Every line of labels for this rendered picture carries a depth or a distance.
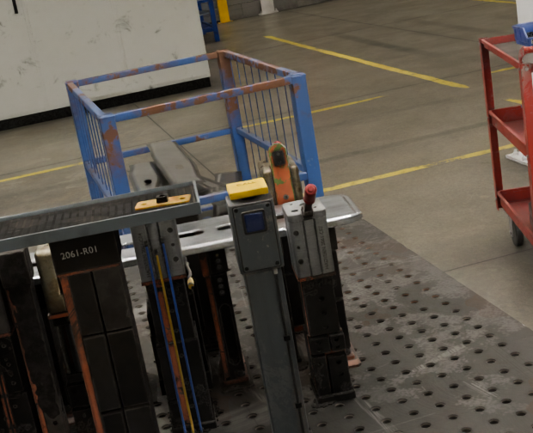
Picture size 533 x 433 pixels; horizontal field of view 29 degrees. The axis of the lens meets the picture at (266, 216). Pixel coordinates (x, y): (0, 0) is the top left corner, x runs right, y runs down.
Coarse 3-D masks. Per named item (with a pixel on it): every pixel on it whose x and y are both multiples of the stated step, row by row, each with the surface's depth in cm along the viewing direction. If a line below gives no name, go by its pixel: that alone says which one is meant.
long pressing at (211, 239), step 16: (336, 208) 194; (352, 208) 193; (176, 224) 201; (192, 224) 199; (208, 224) 197; (224, 224) 196; (336, 224) 187; (128, 240) 196; (192, 240) 189; (208, 240) 188; (224, 240) 185; (32, 256) 196; (128, 256) 186
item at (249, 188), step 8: (232, 184) 160; (240, 184) 159; (248, 184) 158; (256, 184) 157; (264, 184) 156; (232, 192) 155; (240, 192) 155; (248, 192) 155; (256, 192) 155; (264, 192) 155
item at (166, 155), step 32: (160, 64) 487; (224, 64) 494; (256, 64) 438; (224, 96) 380; (96, 128) 404; (224, 128) 506; (96, 160) 489; (160, 160) 447; (192, 160) 446; (96, 192) 490; (128, 192) 377; (224, 192) 389; (320, 192) 400
